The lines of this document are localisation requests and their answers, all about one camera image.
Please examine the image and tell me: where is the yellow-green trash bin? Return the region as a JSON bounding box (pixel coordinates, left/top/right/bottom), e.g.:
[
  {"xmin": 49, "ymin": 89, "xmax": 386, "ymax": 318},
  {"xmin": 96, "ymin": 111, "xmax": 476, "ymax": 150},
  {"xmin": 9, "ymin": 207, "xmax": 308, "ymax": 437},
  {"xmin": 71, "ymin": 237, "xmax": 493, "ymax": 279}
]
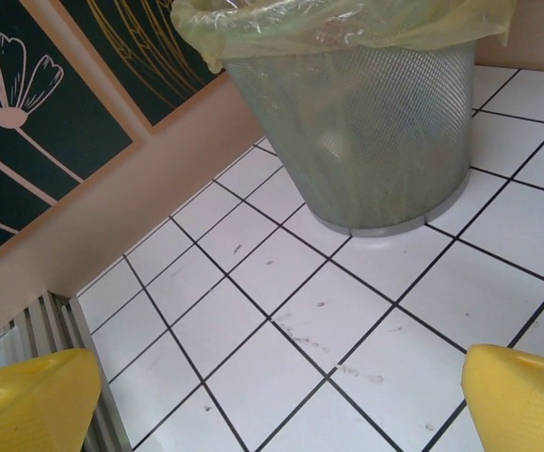
[{"xmin": 170, "ymin": 0, "xmax": 518, "ymax": 74}]

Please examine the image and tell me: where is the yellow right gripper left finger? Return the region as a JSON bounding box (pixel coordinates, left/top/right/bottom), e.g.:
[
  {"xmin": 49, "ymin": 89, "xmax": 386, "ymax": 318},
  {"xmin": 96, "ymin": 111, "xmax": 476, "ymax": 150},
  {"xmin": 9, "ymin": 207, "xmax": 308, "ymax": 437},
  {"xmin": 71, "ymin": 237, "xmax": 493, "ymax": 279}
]
[{"xmin": 0, "ymin": 347, "xmax": 103, "ymax": 452}]

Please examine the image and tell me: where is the narrow aluminium edge rail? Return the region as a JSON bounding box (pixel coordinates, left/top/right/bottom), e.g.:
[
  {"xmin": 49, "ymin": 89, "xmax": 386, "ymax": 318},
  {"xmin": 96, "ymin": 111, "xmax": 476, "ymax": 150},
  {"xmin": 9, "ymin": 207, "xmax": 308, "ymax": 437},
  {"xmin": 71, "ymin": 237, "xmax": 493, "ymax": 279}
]
[{"xmin": 3, "ymin": 289, "xmax": 135, "ymax": 452}]

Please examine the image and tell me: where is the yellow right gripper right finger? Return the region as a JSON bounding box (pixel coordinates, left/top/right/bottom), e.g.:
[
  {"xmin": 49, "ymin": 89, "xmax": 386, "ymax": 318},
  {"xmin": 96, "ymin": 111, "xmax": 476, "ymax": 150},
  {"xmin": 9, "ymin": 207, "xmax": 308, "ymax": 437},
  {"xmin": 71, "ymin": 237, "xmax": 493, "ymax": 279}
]
[{"xmin": 459, "ymin": 343, "xmax": 544, "ymax": 452}]

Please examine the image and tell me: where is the grey metal mesh bin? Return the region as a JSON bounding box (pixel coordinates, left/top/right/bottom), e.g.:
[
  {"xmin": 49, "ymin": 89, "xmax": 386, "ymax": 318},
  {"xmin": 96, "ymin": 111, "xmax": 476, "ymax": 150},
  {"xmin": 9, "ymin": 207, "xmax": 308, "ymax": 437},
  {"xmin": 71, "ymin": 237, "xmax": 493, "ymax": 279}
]
[{"xmin": 222, "ymin": 40, "xmax": 478, "ymax": 236}]

